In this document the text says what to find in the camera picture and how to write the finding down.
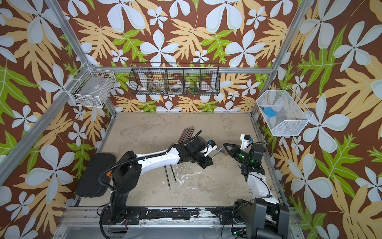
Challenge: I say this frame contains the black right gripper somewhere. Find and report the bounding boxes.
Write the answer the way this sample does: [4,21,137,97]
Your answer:
[224,143,252,166]

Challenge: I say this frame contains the red pencil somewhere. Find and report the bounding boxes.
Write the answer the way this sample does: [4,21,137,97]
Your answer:
[179,127,190,143]
[178,127,189,144]

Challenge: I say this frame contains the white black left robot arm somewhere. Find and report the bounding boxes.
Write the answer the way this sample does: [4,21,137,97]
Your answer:
[98,132,217,225]

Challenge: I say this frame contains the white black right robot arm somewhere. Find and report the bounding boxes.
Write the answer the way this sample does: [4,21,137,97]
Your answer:
[223,143,289,239]

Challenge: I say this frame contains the black pencil lying apart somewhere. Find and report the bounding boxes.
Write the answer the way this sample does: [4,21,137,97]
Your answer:
[164,166,171,192]

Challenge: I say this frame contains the blue object in basket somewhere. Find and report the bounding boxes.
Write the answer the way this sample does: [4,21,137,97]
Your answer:
[263,107,277,117]

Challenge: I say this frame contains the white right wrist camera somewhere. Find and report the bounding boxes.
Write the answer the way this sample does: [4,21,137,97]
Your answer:
[240,134,254,150]

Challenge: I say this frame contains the white wire basket right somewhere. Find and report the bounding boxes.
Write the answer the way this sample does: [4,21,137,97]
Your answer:
[256,88,313,137]

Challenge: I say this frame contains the white wire basket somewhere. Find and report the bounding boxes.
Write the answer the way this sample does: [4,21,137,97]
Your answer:
[256,88,313,137]
[66,68,116,108]

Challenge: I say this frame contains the black wire basket back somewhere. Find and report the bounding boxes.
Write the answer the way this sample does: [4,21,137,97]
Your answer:
[127,62,221,96]

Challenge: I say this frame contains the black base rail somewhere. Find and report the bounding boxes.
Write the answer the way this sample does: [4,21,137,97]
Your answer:
[96,206,233,226]

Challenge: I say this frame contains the white wire basket left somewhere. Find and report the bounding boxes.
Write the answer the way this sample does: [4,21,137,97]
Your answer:
[66,68,116,108]

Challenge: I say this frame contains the aluminium frame post back right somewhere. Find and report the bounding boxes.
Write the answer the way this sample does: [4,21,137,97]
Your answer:
[259,1,315,97]

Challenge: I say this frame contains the aluminium frame post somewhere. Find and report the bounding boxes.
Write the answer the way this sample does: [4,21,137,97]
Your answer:
[46,1,117,117]
[259,1,315,97]

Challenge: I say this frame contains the aluminium frame post back left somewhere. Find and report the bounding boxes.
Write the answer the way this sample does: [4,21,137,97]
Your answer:
[46,1,117,117]

